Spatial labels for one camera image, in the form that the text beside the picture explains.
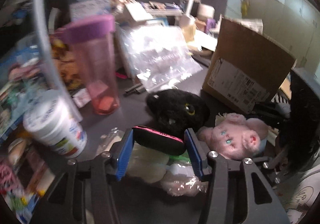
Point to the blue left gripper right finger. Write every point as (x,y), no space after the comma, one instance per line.
(195,158)

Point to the brown cardboard box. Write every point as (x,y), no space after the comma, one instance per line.
(246,67)

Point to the pink plush pig toy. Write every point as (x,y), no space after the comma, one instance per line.
(235,137)

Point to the white supplement jar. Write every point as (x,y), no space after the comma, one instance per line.
(50,123)

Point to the plastic bagged pink soft item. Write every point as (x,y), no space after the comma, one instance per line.
(180,180)

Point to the clear plastic zip bag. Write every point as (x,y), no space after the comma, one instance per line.
(157,56)

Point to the black pink zip pouch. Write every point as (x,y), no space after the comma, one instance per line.
(153,139)

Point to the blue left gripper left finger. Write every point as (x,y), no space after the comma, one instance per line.
(123,153)

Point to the white wire rack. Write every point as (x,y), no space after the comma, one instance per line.
(49,69)

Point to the pink tumbler purple lid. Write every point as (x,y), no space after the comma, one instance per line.
(91,41)

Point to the black plush cat toy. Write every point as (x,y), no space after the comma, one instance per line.
(176,110)

